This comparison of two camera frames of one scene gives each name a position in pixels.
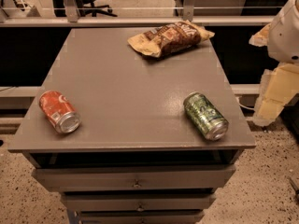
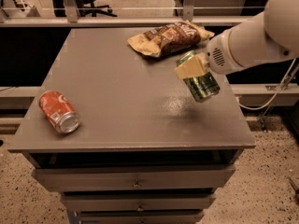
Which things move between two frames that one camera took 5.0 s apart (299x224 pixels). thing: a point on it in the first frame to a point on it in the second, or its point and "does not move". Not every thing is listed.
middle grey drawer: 137,202 does not move
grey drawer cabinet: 138,157 does not move
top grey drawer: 132,177 does not move
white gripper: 284,39 to 219,55
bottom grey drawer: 140,217 does not move
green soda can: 205,117 to 203,86
